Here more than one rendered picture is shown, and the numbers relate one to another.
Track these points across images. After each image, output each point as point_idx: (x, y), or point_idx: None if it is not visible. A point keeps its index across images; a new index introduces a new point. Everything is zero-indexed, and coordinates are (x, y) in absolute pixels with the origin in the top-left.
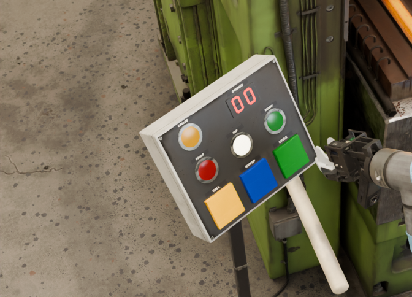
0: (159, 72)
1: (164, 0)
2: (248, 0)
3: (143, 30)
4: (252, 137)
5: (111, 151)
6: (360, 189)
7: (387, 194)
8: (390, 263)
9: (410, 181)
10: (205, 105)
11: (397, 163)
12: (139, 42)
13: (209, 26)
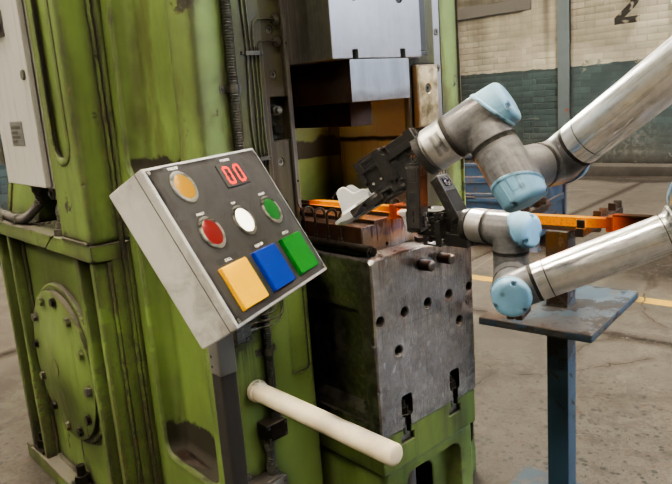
0: (35, 478)
1: (51, 336)
2: (202, 133)
3: (6, 450)
4: (253, 217)
5: None
6: (409, 201)
7: (386, 384)
8: None
9: (479, 107)
10: (193, 161)
11: (453, 110)
12: (2, 460)
13: (127, 290)
